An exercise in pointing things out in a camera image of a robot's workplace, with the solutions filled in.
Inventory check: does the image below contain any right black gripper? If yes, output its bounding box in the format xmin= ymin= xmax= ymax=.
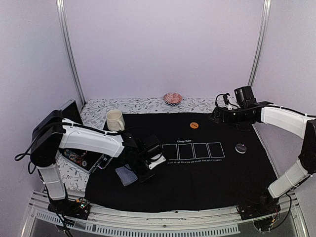
xmin=209 ymin=106 xmax=250 ymax=128

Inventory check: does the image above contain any orange big blind button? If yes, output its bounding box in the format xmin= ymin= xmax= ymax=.
xmin=190 ymin=122 xmax=199 ymax=129

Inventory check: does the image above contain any black round dealer button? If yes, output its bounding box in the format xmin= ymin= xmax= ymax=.
xmin=235 ymin=143 xmax=247 ymax=154

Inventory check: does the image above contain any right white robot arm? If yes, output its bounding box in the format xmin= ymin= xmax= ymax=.
xmin=210 ymin=86 xmax=316 ymax=215

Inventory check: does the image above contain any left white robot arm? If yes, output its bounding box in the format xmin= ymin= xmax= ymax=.
xmin=30 ymin=110 xmax=166 ymax=214

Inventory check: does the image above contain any blue playing card deck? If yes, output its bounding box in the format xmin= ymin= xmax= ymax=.
xmin=115 ymin=166 xmax=138 ymax=187

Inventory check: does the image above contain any red patterned small bowl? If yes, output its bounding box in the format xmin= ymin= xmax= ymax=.
xmin=163 ymin=92 xmax=182 ymax=106

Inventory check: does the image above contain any black poker table mat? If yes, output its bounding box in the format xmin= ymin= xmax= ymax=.
xmin=85 ymin=113 xmax=277 ymax=212

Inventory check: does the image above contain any aluminium poker chip case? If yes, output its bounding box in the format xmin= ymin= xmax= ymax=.
xmin=59 ymin=99 xmax=113 ymax=174

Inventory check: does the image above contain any cream ceramic mug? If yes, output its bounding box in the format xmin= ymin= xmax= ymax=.
xmin=106 ymin=109 xmax=125 ymax=131

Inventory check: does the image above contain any poker chip stack front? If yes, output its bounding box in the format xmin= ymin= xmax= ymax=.
xmin=63 ymin=149 xmax=87 ymax=167

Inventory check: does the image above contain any floral patterned tablecloth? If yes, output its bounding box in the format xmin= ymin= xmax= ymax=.
xmin=58 ymin=98 xmax=215 ymax=193

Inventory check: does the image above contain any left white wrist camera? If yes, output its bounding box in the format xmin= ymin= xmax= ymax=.
xmin=148 ymin=154 xmax=166 ymax=170

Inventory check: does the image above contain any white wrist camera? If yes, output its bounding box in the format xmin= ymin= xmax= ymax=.
xmin=223 ymin=93 xmax=239 ymax=110
xmin=148 ymin=154 xmax=166 ymax=170

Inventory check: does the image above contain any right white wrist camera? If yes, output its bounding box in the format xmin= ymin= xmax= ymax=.
xmin=223 ymin=93 xmax=239 ymax=110

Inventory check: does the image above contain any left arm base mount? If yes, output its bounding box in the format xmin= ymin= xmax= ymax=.
xmin=48 ymin=197 xmax=91 ymax=220

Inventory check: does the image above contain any front aluminium rail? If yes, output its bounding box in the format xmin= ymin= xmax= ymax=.
xmin=23 ymin=190 xmax=309 ymax=237

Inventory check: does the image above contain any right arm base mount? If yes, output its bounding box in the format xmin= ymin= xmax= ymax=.
xmin=236 ymin=197 xmax=280 ymax=232

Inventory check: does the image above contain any right aluminium frame post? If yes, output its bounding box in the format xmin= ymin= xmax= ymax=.
xmin=248 ymin=0 xmax=272 ymax=87

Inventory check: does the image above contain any aluminium frame post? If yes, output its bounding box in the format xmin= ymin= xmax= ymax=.
xmin=248 ymin=0 xmax=272 ymax=87
xmin=56 ymin=0 xmax=86 ymax=106

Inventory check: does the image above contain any left aluminium frame post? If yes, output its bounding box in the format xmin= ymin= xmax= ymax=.
xmin=56 ymin=0 xmax=86 ymax=106

